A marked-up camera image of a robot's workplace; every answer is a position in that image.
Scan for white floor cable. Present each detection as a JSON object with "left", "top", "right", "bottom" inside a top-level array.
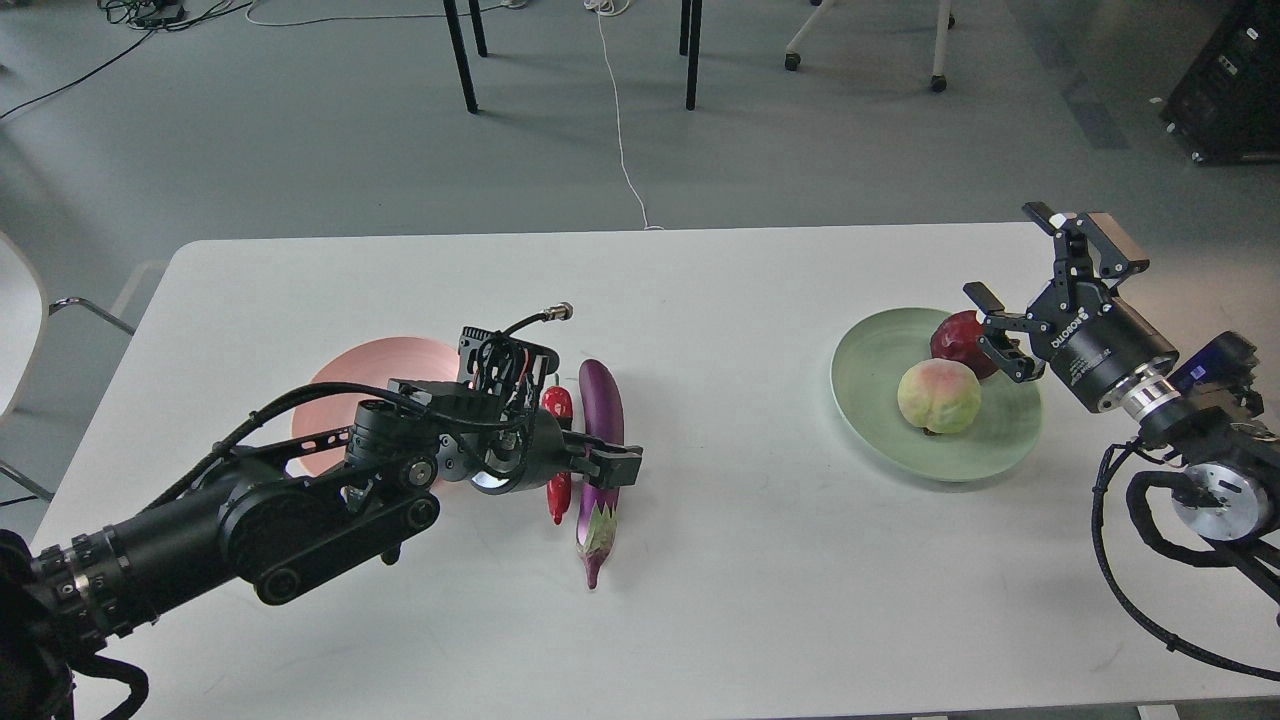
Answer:
[{"left": 244, "top": 0, "right": 666, "bottom": 232}]

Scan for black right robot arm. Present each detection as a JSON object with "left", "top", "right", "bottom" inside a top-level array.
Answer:
[{"left": 963, "top": 202, "right": 1277, "bottom": 682}]

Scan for white chair left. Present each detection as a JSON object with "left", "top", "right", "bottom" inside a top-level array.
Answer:
[{"left": 0, "top": 231, "right": 138, "bottom": 503}]

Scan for black table legs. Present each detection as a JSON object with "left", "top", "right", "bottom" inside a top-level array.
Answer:
[{"left": 442, "top": 0, "right": 705, "bottom": 114}]

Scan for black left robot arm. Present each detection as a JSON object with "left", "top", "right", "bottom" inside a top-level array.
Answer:
[{"left": 3, "top": 304, "right": 643, "bottom": 719}]

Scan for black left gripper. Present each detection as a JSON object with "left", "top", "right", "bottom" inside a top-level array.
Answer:
[{"left": 440, "top": 409, "right": 644, "bottom": 496}]

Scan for yellow-pink peach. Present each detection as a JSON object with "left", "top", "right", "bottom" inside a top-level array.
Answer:
[{"left": 896, "top": 357, "right": 982, "bottom": 436}]

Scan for black equipment case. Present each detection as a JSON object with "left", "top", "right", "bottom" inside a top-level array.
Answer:
[{"left": 1161, "top": 1, "right": 1279, "bottom": 165}]

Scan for white rolling chair base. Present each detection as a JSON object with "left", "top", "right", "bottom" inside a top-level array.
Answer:
[{"left": 783, "top": 1, "right": 955, "bottom": 94}]

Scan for red chili pepper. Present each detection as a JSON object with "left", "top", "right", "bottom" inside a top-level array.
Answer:
[{"left": 541, "top": 384, "right": 573, "bottom": 525}]

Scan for black floor cables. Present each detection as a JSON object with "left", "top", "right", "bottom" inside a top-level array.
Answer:
[{"left": 0, "top": 0, "right": 251, "bottom": 120}]

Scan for purple eggplant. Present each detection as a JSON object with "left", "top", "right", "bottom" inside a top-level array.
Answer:
[{"left": 576, "top": 359, "right": 625, "bottom": 591}]

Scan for green plate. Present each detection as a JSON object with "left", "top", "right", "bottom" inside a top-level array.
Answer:
[{"left": 829, "top": 307, "right": 1043, "bottom": 483}]

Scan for pink plate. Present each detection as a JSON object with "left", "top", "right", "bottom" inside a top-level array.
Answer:
[{"left": 291, "top": 337, "right": 466, "bottom": 486}]

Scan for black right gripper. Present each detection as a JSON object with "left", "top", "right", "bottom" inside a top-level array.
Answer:
[{"left": 963, "top": 201, "right": 1179, "bottom": 413}]

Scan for red pomegranate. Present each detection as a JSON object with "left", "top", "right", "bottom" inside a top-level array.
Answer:
[{"left": 929, "top": 309, "right": 998, "bottom": 380}]

